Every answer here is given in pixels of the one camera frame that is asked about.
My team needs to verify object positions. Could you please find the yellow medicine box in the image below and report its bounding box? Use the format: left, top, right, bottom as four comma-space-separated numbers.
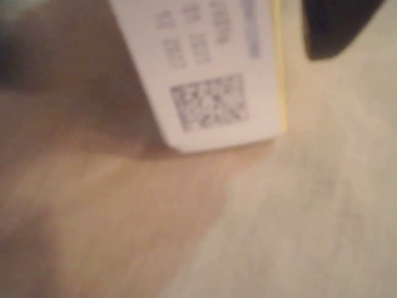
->
110, 0, 288, 155

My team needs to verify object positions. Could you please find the white creased cloth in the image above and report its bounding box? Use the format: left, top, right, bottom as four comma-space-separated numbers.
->
0, 0, 397, 298

